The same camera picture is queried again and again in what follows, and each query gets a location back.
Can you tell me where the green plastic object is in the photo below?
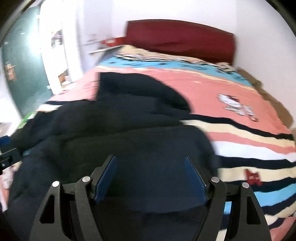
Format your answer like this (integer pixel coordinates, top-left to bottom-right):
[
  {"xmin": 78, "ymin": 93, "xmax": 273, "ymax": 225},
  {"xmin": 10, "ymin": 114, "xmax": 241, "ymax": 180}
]
[{"xmin": 17, "ymin": 111, "xmax": 37, "ymax": 130}]

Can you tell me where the pink striped cartoon blanket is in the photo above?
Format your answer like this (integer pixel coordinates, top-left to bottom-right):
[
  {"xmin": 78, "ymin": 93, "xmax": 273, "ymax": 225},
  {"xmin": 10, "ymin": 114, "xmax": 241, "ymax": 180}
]
[{"xmin": 0, "ymin": 45, "xmax": 296, "ymax": 241}]

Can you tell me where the brown cardboard beside bed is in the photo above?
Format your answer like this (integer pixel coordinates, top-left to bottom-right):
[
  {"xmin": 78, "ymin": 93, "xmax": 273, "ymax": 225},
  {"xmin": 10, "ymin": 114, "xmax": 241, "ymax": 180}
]
[{"xmin": 236, "ymin": 67, "xmax": 293, "ymax": 128}]

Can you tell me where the dark red headboard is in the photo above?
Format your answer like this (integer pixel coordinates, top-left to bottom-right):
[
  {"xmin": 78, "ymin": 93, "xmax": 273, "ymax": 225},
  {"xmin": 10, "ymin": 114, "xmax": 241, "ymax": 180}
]
[{"xmin": 124, "ymin": 20, "xmax": 235, "ymax": 64}]

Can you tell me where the dark green door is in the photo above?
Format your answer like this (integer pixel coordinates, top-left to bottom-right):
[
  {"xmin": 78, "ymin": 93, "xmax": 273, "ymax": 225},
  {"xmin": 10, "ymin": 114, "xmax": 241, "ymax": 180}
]
[{"xmin": 1, "ymin": 6, "xmax": 53, "ymax": 117}]

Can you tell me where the grey wall shelf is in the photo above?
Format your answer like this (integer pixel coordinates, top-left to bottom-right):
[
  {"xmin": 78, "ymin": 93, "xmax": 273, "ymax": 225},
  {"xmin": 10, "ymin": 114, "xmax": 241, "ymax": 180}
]
[{"xmin": 88, "ymin": 45, "xmax": 123, "ymax": 54}]

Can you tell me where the red box on shelf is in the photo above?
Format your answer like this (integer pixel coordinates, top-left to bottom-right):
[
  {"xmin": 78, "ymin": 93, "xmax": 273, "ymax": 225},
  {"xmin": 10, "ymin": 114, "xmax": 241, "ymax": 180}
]
[{"xmin": 100, "ymin": 37, "xmax": 125, "ymax": 47}]

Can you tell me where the dark navy puffer jacket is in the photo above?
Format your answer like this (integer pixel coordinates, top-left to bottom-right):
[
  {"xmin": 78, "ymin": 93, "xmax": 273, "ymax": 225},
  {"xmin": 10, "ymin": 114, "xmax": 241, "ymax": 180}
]
[{"xmin": 4, "ymin": 72, "xmax": 217, "ymax": 240}]

